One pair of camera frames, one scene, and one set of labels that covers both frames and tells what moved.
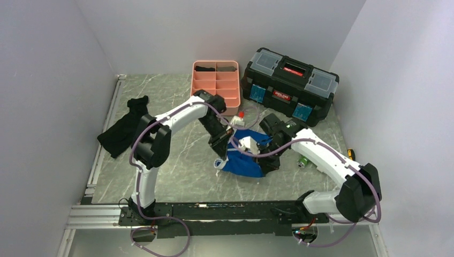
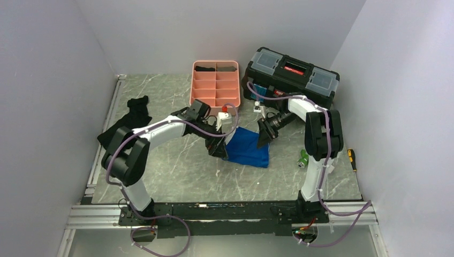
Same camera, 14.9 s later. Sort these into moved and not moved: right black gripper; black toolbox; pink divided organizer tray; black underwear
Moved: right black gripper
Not moved: black underwear; pink divided organizer tray; black toolbox
